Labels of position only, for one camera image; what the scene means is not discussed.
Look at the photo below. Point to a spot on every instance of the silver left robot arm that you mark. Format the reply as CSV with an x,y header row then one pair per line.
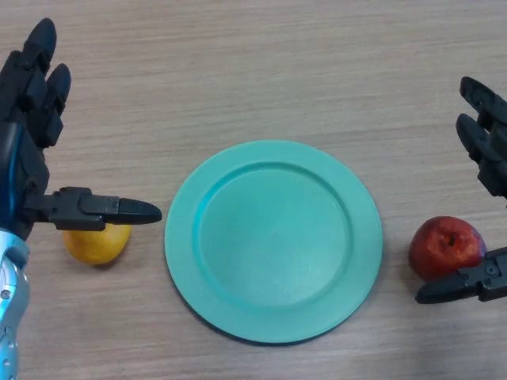
x,y
12,301

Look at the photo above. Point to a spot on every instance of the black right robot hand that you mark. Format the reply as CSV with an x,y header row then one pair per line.
x,y
489,158

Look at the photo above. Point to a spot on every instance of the red apple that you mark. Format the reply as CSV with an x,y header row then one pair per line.
x,y
439,249

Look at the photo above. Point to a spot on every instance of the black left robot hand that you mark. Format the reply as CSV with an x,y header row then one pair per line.
x,y
24,158

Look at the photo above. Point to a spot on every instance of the green round plate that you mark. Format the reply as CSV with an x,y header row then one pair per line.
x,y
273,245

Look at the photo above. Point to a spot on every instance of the yellow pear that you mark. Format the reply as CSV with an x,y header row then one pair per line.
x,y
97,247

